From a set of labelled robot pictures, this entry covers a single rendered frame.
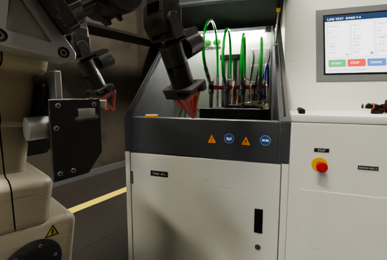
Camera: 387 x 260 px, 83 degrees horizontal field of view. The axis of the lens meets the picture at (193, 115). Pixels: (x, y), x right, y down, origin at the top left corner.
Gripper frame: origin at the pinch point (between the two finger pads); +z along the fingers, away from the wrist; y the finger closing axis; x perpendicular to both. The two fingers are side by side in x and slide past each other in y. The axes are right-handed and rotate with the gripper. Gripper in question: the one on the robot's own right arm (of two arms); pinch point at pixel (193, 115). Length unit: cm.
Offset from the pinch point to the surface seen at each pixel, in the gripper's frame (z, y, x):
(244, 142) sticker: 26.1, -0.3, -21.8
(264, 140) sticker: 26.1, -7.2, -25.2
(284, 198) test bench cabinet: 47, -14, -18
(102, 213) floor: 109, 139, 5
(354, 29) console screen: 4, -30, -85
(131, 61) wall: 21, 235, -154
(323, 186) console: 44, -26, -25
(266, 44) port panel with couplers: 7, 13, -91
